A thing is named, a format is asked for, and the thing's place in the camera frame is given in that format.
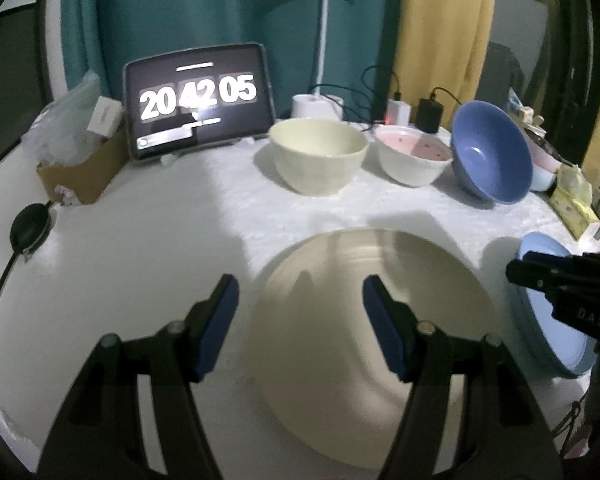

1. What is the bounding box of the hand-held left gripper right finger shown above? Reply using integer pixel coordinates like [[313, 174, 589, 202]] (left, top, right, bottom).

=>
[[362, 274, 563, 480]]

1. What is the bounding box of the white plastic basket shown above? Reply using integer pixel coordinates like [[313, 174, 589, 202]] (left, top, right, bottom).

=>
[[510, 102, 543, 127]]

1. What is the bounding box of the steel bowl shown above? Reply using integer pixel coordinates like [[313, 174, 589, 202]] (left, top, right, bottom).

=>
[[522, 127, 556, 148]]

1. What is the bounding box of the white charger black cable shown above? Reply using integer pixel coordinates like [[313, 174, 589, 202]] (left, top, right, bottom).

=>
[[362, 66, 403, 103]]

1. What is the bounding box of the clear plastic bag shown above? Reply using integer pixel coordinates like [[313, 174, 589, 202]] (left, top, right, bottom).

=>
[[22, 71, 126, 168]]

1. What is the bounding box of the cream bowl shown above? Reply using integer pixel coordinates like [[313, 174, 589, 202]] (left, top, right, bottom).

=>
[[268, 117, 370, 197]]

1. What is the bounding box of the small pink bowl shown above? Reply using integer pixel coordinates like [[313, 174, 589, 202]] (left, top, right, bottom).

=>
[[527, 135, 563, 173]]

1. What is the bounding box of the yellow tissue box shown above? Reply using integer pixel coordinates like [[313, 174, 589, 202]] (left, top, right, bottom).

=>
[[550, 187, 600, 241]]

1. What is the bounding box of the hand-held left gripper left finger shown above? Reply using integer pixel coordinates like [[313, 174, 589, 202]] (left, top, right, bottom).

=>
[[37, 274, 241, 480]]

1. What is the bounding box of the light blue plate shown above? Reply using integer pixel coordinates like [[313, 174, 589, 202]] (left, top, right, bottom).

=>
[[512, 231, 598, 378]]

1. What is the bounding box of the white charger plug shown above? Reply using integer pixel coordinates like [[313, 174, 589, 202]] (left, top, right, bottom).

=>
[[387, 100, 411, 126]]

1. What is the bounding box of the black charger plug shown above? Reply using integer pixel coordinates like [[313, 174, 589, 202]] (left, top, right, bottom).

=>
[[417, 99, 443, 133]]

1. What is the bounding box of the teal curtain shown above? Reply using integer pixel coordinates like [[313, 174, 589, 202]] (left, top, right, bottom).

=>
[[60, 0, 406, 126]]

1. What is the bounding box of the clear tablet stand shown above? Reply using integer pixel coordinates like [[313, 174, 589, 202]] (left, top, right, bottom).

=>
[[159, 137, 256, 167]]

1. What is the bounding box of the desk lamp black cable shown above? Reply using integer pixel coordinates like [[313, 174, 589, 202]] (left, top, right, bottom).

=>
[[310, 84, 376, 126]]

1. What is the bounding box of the black round mount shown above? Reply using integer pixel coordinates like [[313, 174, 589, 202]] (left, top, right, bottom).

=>
[[10, 202, 53, 257]]

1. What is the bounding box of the large cream plate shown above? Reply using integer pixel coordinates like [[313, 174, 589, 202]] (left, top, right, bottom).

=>
[[250, 229, 501, 473]]

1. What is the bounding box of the black mount cable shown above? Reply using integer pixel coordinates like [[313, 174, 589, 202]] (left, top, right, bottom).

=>
[[0, 252, 23, 356]]

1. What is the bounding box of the white bowl with pink inside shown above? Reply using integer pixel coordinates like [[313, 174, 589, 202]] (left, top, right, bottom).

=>
[[375, 125, 453, 188]]

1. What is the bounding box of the dark glass window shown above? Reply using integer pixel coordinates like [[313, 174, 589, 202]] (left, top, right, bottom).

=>
[[490, 0, 600, 171]]

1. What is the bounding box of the cardboard box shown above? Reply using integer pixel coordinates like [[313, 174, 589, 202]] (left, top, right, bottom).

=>
[[36, 127, 131, 206]]

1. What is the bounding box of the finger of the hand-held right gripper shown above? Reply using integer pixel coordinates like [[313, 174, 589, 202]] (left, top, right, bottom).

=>
[[505, 259, 563, 292], [522, 251, 581, 268]]

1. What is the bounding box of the large blue bowl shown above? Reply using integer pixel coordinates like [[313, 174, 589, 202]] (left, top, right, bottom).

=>
[[450, 100, 533, 206]]

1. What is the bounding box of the yellow curtain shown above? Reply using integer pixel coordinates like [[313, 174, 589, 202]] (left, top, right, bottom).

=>
[[392, 0, 498, 128]]

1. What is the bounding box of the tablet with clock display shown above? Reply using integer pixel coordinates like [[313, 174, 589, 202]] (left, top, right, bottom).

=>
[[122, 42, 276, 163]]

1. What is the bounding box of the crumpled yellow tissue pack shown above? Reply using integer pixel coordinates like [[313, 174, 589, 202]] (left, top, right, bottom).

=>
[[557, 164, 593, 201]]

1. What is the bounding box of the small white box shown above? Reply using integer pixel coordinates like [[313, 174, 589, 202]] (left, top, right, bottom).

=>
[[87, 96, 123, 137]]

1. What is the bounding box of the white desk lamp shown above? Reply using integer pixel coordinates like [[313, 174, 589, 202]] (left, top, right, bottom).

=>
[[282, 0, 378, 122]]

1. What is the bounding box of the white quilted tablecloth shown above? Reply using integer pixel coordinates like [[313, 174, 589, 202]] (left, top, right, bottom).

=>
[[0, 110, 600, 480]]

